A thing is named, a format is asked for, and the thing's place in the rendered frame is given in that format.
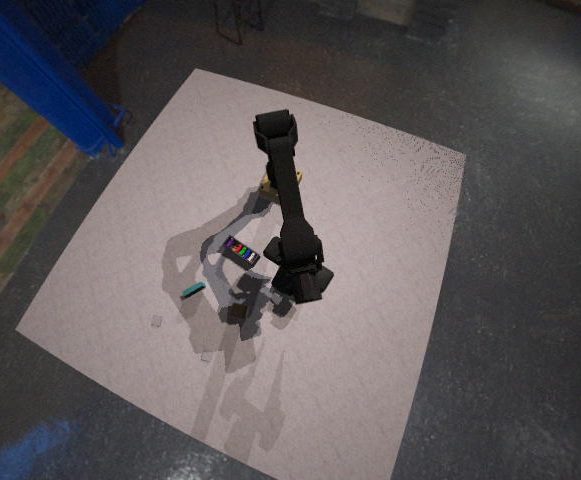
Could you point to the teal block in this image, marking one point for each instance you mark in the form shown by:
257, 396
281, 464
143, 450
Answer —
193, 289

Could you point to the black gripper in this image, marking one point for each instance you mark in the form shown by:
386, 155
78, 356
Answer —
272, 253

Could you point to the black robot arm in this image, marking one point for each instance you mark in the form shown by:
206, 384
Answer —
276, 135

